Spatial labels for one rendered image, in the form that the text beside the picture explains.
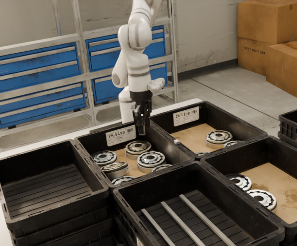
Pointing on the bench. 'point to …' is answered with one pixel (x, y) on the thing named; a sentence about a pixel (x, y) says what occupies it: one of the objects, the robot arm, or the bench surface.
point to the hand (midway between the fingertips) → (144, 127)
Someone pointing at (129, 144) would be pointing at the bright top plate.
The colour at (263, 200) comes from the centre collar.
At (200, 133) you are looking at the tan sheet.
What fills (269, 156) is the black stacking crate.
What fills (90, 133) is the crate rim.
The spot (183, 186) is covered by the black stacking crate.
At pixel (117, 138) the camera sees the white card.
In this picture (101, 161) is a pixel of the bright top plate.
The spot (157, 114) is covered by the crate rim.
